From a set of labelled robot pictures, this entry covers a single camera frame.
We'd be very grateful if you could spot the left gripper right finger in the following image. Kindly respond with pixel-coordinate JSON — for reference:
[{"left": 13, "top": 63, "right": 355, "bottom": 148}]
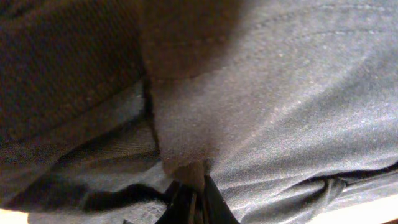
[{"left": 201, "top": 175, "right": 239, "bottom": 224}]

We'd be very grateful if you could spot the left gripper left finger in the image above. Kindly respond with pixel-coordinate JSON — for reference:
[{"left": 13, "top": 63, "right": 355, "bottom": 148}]
[{"left": 155, "top": 181, "right": 197, "bottom": 224}]

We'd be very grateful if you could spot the black garment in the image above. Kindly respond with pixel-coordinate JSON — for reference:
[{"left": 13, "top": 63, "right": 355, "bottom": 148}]
[{"left": 1, "top": 0, "right": 397, "bottom": 223}]

